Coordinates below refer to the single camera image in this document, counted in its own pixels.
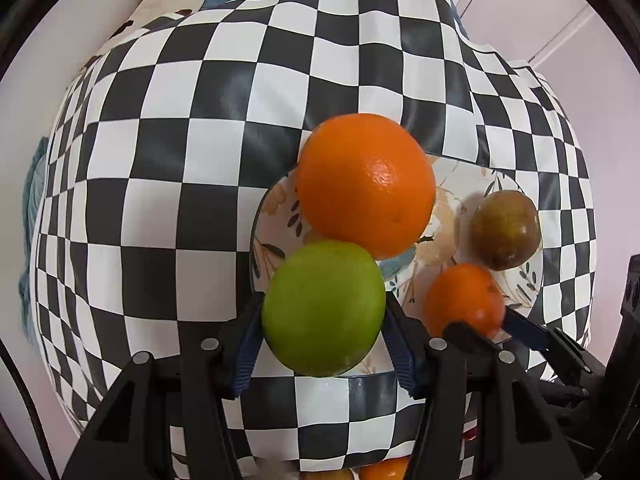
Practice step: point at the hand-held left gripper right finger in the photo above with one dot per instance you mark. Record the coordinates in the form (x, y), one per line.
(401, 360)

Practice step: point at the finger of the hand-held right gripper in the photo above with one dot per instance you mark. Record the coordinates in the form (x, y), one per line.
(525, 330)
(467, 339)

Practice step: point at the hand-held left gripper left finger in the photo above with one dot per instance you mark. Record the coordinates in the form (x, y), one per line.
(244, 360)

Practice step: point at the small tangerine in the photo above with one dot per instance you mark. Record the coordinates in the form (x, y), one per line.
(462, 297)

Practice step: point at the green apple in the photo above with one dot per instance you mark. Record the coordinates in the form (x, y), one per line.
(322, 307)

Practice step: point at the floral white plate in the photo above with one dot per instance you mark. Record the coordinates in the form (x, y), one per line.
(445, 240)

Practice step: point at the green brown round fruit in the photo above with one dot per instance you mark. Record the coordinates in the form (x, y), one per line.
(506, 230)

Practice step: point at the large orange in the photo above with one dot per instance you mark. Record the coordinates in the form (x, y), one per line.
(367, 185)

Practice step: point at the black white checkered cloth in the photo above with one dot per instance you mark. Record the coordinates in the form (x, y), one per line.
(175, 185)

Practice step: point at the blue fleece blanket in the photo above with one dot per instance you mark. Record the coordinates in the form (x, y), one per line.
(32, 200)

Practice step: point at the white door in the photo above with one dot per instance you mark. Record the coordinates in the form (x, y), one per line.
(520, 5)

